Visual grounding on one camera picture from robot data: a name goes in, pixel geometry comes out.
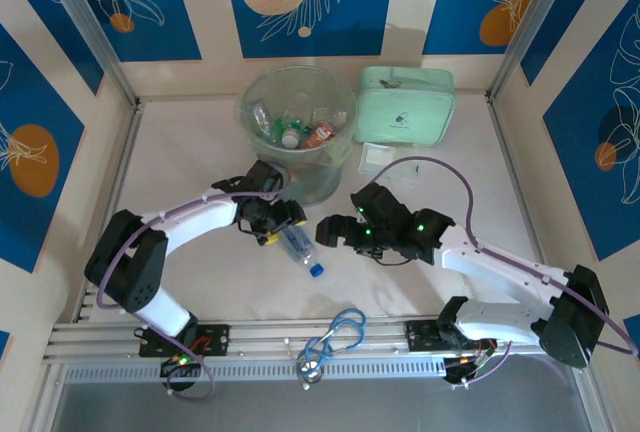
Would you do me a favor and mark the clear water bottle blue cap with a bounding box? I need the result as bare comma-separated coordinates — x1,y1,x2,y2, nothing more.
282,225,326,279

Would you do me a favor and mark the translucent green trash bin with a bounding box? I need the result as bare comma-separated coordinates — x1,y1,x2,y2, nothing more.
234,65,358,207

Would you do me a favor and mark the brown coffee drink bottle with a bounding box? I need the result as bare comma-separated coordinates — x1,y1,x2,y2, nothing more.
281,120,337,151

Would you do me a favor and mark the white gauze packet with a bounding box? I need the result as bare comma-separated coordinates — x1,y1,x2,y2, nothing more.
357,141,397,177

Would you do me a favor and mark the mint green medical bag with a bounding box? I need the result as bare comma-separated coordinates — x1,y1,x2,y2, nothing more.
352,65,457,147

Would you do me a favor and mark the blue stethoscope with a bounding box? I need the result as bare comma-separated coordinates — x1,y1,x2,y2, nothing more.
284,307,368,392

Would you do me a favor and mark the black connector module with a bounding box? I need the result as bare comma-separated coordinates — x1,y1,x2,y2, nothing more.
159,355,204,393
442,355,484,389

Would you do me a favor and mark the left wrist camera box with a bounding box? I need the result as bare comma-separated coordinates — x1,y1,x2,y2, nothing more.
211,159,292,199

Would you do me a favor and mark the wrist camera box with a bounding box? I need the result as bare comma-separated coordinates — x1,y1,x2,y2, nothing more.
349,183,417,233
211,159,292,199

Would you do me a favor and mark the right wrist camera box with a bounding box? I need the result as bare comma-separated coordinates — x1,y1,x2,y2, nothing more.
349,183,417,233

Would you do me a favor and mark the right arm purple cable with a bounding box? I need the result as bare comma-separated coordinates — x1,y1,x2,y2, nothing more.
372,155,640,388

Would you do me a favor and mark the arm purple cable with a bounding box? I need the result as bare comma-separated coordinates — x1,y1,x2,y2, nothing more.
372,155,640,388
96,166,294,401

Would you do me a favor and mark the aluminium mounting rail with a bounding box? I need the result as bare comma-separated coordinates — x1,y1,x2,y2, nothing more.
42,312,589,364

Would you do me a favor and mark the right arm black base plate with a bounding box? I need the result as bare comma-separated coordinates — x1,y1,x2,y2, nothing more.
402,318,481,353

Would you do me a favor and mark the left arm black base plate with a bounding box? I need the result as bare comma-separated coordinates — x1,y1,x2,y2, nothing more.
138,324,232,358

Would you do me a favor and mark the aluminium side rail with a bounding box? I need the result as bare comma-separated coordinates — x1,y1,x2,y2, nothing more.
485,94,566,316
72,99,146,326

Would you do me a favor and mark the grey slotted cable duct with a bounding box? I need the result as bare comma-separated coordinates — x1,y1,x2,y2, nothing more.
64,360,446,384

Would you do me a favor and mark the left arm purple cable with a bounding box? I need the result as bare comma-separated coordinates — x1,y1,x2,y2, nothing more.
96,166,294,401

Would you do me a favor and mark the aluminium frame post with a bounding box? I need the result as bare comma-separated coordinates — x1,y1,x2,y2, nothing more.
487,0,581,103
34,0,144,111

